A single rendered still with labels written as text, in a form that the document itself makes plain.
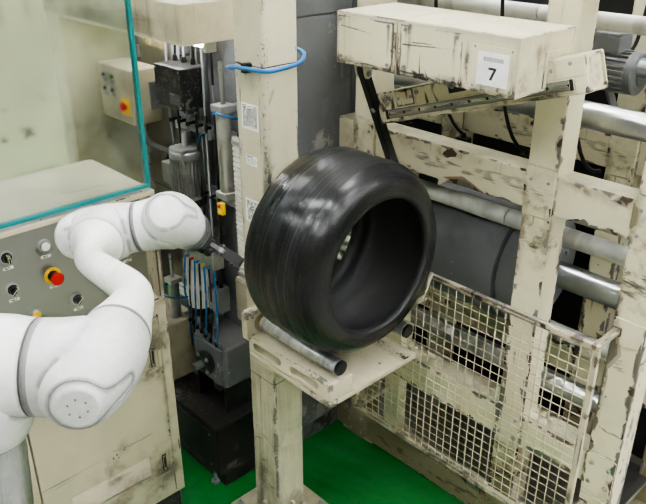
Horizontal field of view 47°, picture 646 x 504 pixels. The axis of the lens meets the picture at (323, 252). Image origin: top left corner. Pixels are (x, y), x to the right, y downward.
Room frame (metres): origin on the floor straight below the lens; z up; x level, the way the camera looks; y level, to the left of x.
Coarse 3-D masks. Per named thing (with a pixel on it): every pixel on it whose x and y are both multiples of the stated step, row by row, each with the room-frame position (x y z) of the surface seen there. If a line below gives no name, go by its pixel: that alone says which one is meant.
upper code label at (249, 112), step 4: (244, 104) 2.08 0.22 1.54; (248, 104) 2.07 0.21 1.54; (244, 108) 2.09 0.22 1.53; (248, 108) 2.07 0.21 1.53; (252, 108) 2.06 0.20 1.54; (256, 108) 2.05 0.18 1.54; (244, 112) 2.09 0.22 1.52; (248, 112) 2.07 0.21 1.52; (252, 112) 2.06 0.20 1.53; (256, 112) 2.05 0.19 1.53; (244, 116) 2.09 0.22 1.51; (248, 116) 2.07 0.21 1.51; (252, 116) 2.06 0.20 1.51; (256, 116) 2.05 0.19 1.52; (244, 120) 2.09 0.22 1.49; (248, 120) 2.07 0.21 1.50; (252, 120) 2.06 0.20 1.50; (256, 120) 2.05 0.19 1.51; (244, 124) 2.09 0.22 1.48; (248, 124) 2.07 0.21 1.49; (252, 124) 2.06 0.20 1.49; (256, 124) 2.05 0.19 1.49; (248, 128) 2.07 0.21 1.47; (252, 128) 2.06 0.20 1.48; (256, 128) 2.05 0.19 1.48
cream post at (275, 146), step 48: (240, 0) 2.08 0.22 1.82; (288, 0) 2.09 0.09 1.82; (240, 48) 2.09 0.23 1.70; (288, 48) 2.09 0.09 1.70; (240, 96) 2.10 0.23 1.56; (288, 96) 2.08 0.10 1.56; (240, 144) 2.11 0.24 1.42; (288, 144) 2.08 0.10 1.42; (288, 384) 2.07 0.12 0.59; (288, 432) 2.06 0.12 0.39; (288, 480) 2.06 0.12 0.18
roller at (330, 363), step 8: (264, 320) 1.94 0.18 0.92; (264, 328) 1.92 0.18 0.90; (272, 328) 1.90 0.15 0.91; (280, 328) 1.89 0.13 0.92; (280, 336) 1.87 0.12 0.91; (288, 336) 1.86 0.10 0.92; (288, 344) 1.85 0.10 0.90; (296, 344) 1.82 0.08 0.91; (304, 344) 1.81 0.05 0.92; (304, 352) 1.79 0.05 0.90; (312, 352) 1.78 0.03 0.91; (320, 352) 1.77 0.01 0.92; (328, 352) 1.76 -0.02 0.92; (312, 360) 1.78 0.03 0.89; (320, 360) 1.75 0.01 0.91; (328, 360) 1.73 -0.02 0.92; (336, 360) 1.72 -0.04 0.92; (328, 368) 1.72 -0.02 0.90; (336, 368) 1.71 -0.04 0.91; (344, 368) 1.72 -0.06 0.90
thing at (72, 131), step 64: (0, 0) 1.91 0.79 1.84; (64, 0) 2.02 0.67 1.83; (128, 0) 2.14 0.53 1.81; (0, 64) 1.89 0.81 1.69; (64, 64) 2.00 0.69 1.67; (128, 64) 2.13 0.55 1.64; (0, 128) 1.87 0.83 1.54; (64, 128) 1.99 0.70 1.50; (128, 128) 2.12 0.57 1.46; (0, 192) 1.85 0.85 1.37; (64, 192) 1.97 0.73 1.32; (128, 192) 2.09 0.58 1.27
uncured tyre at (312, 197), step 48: (288, 192) 1.81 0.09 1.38; (336, 192) 1.75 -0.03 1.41; (384, 192) 1.81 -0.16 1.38; (288, 240) 1.70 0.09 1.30; (336, 240) 1.69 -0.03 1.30; (384, 240) 2.13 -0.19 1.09; (432, 240) 1.96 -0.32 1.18; (288, 288) 1.66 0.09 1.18; (336, 288) 2.06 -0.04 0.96; (384, 288) 2.03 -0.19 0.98; (336, 336) 1.70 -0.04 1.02; (384, 336) 1.83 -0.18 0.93
